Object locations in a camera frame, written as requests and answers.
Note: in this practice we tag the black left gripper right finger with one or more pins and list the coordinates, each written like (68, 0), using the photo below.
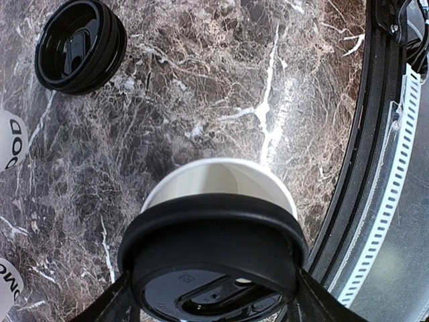
(313, 302)

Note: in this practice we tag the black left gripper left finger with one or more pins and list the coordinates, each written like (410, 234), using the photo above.
(115, 304)

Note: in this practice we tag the black coffee cup lid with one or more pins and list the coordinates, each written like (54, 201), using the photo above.
(213, 257)

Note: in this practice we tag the white paper coffee cup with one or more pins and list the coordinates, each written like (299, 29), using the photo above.
(222, 175)

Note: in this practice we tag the stack of black cup lids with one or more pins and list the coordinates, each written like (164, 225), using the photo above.
(81, 48)

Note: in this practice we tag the stack of white paper cups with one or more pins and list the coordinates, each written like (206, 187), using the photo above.
(11, 286)

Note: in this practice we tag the white cup holding straws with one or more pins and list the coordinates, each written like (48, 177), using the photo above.
(14, 140)

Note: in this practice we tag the white slotted cable duct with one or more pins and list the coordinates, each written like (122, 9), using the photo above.
(385, 191)

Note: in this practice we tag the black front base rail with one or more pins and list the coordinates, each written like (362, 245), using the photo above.
(394, 38)

